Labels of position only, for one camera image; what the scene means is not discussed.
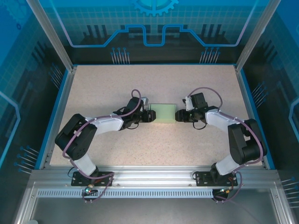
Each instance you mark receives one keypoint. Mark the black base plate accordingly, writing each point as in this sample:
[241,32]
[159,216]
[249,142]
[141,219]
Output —
[106,179]
[202,178]

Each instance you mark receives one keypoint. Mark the connector with green light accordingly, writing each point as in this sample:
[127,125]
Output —
[88,189]
[223,191]

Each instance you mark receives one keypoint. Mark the aluminium rail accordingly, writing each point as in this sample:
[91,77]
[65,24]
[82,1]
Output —
[67,93]
[243,93]

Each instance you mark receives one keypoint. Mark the right connector with green light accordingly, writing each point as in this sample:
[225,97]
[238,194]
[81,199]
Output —
[223,191]

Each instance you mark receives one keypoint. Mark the aluminium left corner post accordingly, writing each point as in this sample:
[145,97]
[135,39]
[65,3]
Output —
[54,35]

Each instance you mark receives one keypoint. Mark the pale round object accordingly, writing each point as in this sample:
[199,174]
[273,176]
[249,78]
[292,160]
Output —
[33,221]

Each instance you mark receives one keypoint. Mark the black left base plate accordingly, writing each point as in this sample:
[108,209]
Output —
[106,179]

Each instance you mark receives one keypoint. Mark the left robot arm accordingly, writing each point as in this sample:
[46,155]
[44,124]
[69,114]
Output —
[107,122]

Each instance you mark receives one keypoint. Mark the blue edge strip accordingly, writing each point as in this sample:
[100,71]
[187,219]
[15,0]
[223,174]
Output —
[61,93]
[248,93]

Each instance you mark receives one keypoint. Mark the left connector with green light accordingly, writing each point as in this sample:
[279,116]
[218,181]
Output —
[88,189]

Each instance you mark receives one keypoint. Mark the blue right edge strip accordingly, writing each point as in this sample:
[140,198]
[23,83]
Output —
[248,93]

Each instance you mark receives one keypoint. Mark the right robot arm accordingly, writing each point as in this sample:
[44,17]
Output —
[217,119]

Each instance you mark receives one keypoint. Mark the aluminium left side rail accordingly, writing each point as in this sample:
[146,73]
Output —
[67,93]

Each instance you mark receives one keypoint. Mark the aluminium corner post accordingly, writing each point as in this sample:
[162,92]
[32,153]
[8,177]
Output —
[54,35]
[254,35]

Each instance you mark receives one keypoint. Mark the aluminium right side rail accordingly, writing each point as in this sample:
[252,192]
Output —
[243,93]

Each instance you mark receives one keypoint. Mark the green paper box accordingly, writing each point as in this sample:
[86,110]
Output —
[163,114]

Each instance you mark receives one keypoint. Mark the aluminium front beam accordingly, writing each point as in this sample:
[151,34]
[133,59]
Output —
[151,175]

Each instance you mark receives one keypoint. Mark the blue left edge strip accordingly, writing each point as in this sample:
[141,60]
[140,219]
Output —
[61,93]

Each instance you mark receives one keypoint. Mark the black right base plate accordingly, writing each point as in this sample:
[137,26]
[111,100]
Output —
[202,178]

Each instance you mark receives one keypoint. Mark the aluminium right corner post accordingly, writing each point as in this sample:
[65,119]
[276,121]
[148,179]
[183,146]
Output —
[254,35]

